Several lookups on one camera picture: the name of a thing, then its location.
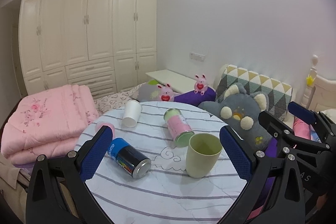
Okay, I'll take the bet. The green plastic cup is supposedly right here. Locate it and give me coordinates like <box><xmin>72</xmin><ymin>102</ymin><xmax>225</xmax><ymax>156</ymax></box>
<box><xmin>186</xmin><ymin>133</ymin><xmax>223</xmax><ymax>178</ymax></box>

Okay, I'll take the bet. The white paper cup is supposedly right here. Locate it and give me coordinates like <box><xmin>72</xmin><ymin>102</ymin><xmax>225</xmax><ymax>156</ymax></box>
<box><xmin>122</xmin><ymin>100</ymin><xmax>142</xmax><ymax>128</ymax></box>

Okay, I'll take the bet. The white bed headboard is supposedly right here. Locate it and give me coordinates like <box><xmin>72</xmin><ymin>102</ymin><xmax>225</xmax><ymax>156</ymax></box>
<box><xmin>300</xmin><ymin>55</ymin><xmax>335</xmax><ymax>117</ymax></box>

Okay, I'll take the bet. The triangle pattern quilted cushion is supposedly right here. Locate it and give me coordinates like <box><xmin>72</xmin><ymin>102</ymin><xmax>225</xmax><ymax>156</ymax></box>
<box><xmin>213</xmin><ymin>64</ymin><xmax>293</xmax><ymax>122</ymax></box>

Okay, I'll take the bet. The yellow star sticker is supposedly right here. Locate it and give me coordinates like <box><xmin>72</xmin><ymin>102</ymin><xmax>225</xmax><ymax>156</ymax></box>
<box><xmin>306</xmin><ymin>75</ymin><xmax>315</xmax><ymax>87</ymax></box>

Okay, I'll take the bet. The grey elephant plush toy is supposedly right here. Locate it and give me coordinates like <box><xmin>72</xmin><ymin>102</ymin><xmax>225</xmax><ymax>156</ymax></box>
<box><xmin>198</xmin><ymin>83</ymin><xmax>272</xmax><ymax>151</ymax></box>

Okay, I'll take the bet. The folded pink quilt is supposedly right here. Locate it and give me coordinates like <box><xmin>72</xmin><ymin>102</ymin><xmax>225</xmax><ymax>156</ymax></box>
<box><xmin>1</xmin><ymin>85</ymin><xmax>98</xmax><ymax>165</ymax></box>

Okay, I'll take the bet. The white striped table cloth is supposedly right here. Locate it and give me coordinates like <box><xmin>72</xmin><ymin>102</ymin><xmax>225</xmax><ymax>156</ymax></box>
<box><xmin>87</xmin><ymin>102</ymin><xmax>245</xmax><ymax>223</ymax></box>

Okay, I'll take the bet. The heart pattern bed sheet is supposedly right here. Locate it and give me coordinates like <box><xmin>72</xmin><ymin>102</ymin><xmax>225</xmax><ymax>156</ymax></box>
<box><xmin>94</xmin><ymin>83</ymin><xmax>145</xmax><ymax>116</ymax></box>

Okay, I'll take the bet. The pink bunny plush right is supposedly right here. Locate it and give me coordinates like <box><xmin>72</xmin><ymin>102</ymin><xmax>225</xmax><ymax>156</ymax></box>
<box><xmin>194</xmin><ymin>74</ymin><xmax>208</xmax><ymax>96</ymax></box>

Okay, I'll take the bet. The pink bunny plush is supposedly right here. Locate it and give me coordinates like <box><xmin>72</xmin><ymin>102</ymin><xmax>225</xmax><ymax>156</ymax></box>
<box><xmin>194</xmin><ymin>74</ymin><xmax>208</xmax><ymax>96</ymax></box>
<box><xmin>157</xmin><ymin>84</ymin><xmax>175</xmax><ymax>102</ymax></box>

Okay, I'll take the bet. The purple pillow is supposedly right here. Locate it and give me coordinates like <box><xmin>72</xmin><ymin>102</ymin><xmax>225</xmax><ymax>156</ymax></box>
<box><xmin>174</xmin><ymin>88</ymin><xmax>216</xmax><ymax>107</ymax></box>

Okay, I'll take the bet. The pink label glass bottle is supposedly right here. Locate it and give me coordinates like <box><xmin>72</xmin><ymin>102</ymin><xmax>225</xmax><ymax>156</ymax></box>
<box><xmin>163</xmin><ymin>108</ymin><xmax>194</xmax><ymax>147</ymax></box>

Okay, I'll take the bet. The grey leaf pattern pillow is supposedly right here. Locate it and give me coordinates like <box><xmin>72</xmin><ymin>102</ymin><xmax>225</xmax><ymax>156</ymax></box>
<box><xmin>135</xmin><ymin>79</ymin><xmax>182</xmax><ymax>102</ymax></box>

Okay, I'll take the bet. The pink bunny plush left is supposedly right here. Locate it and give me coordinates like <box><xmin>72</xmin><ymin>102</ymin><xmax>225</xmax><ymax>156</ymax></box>
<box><xmin>157</xmin><ymin>84</ymin><xmax>175</xmax><ymax>102</ymax></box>

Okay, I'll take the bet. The cream wardrobe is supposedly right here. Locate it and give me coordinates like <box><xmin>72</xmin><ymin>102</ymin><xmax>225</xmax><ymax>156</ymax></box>
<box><xmin>18</xmin><ymin>0</ymin><xmax>157</xmax><ymax>97</ymax></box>

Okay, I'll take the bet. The white wall socket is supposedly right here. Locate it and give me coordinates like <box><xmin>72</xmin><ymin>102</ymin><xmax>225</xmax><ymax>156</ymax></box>
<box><xmin>189</xmin><ymin>52</ymin><xmax>206</xmax><ymax>62</ymax></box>

